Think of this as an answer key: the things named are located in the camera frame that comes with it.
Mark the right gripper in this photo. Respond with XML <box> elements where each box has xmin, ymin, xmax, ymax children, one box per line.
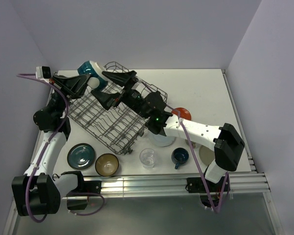
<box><xmin>90</xmin><ymin>70</ymin><xmax>149</xmax><ymax>119</ymax></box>

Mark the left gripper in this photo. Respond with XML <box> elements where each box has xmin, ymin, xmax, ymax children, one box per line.
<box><xmin>47</xmin><ymin>73</ymin><xmax>91</xmax><ymax>118</ymax></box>

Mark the teal and white bowl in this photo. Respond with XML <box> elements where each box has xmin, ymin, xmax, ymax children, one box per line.
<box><xmin>77</xmin><ymin>61</ymin><xmax>109</xmax><ymax>91</ymax></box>

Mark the brown patterned bowl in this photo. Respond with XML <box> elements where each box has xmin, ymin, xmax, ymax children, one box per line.
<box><xmin>95</xmin><ymin>153</ymin><xmax>119</xmax><ymax>177</ymax></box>

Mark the dark blue mug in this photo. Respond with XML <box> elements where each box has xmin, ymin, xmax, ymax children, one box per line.
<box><xmin>171</xmin><ymin>147</ymin><xmax>189</xmax><ymax>170</ymax></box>

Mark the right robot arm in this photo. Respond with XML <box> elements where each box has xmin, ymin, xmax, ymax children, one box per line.
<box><xmin>91</xmin><ymin>70</ymin><xmax>245</xmax><ymax>191</ymax></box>

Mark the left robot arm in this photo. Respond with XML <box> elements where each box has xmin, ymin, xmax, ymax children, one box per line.
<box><xmin>12</xmin><ymin>74</ymin><xmax>90</xmax><ymax>223</ymax></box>

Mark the light blue glass plate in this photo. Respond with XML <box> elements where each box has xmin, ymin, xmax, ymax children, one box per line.
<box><xmin>148</xmin><ymin>132</ymin><xmax>176</xmax><ymax>147</ymax></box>

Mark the dark teal ceramic plate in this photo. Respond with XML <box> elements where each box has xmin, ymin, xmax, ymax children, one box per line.
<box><xmin>67</xmin><ymin>143</ymin><xmax>96</xmax><ymax>170</ymax></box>

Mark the orange small plate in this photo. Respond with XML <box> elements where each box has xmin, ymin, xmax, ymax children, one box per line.
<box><xmin>172</xmin><ymin>107</ymin><xmax>192</xmax><ymax>120</ymax></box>

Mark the clear plastic cup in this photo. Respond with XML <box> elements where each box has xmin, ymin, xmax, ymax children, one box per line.
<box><xmin>139</xmin><ymin>148</ymin><xmax>157</xmax><ymax>169</ymax></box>

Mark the grey ceramic plate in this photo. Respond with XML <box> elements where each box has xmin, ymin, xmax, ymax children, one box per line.
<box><xmin>199</xmin><ymin>145</ymin><xmax>215</xmax><ymax>166</ymax></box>

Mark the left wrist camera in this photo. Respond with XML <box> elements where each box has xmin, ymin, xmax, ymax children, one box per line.
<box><xmin>36</xmin><ymin>66</ymin><xmax>51</xmax><ymax>79</ymax></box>

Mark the grey wire dish rack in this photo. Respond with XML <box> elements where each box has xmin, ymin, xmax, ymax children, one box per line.
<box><xmin>69</xmin><ymin>61</ymin><xmax>167</xmax><ymax>155</ymax></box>

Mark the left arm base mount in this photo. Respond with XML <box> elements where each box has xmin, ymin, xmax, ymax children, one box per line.
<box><xmin>52</xmin><ymin>171</ymin><xmax>102</xmax><ymax>211</ymax></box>

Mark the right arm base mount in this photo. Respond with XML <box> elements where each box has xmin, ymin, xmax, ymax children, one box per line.
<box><xmin>185</xmin><ymin>176</ymin><xmax>230</xmax><ymax>194</ymax></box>

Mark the aluminium mounting rail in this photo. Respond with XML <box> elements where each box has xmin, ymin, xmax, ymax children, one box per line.
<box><xmin>14</xmin><ymin>172</ymin><xmax>271</xmax><ymax>199</ymax></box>

